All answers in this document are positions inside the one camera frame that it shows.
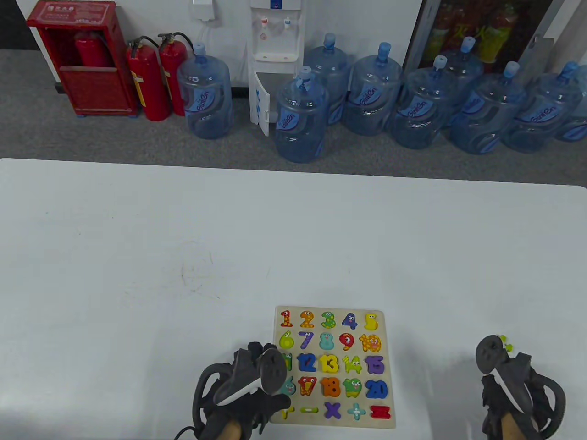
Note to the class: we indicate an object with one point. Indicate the person's right hand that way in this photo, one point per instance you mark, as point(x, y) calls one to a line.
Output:
point(493, 398)

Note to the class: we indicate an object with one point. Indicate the person's left hand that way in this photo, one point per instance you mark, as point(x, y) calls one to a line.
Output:
point(247, 417)

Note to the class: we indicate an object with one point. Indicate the green math block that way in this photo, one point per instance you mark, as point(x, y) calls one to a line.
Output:
point(505, 340)

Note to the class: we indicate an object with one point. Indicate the blue math block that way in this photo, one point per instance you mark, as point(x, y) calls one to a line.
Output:
point(306, 363)
point(377, 389)

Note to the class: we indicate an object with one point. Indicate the orange math block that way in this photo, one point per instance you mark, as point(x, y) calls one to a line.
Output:
point(330, 387)

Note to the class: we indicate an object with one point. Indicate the wooden math block puzzle board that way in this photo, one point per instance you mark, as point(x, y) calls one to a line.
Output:
point(316, 352)

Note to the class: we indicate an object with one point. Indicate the red math block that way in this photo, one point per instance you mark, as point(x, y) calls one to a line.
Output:
point(380, 411)

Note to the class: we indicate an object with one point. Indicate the purple number-shaped math block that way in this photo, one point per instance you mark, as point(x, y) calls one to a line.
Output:
point(375, 365)

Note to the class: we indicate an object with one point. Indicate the person's right forearm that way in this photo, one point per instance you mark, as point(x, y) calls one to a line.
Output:
point(510, 427)

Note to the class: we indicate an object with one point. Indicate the person's left forearm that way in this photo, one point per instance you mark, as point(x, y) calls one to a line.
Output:
point(231, 431)

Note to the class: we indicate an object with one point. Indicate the grey left hand controller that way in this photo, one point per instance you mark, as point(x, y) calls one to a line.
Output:
point(271, 372)

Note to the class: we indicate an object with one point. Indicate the row of blue water jugs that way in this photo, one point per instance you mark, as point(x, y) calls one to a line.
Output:
point(373, 91)

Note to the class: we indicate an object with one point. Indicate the red fire extinguisher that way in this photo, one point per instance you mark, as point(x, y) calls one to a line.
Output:
point(172, 68)
point(149, 87)
point(91, 50)

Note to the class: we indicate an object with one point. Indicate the red fire extinguisher cabinet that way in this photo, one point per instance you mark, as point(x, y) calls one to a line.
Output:
point(96, 91)

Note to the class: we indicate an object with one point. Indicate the white water dispenser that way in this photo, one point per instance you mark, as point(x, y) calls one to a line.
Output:
point(275, 46)

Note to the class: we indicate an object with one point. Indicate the glass door display cabinet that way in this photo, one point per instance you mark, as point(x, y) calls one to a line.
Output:
point(449, 18)

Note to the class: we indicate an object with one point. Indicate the white wall box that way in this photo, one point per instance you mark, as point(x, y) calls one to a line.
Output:
point(204, 10)

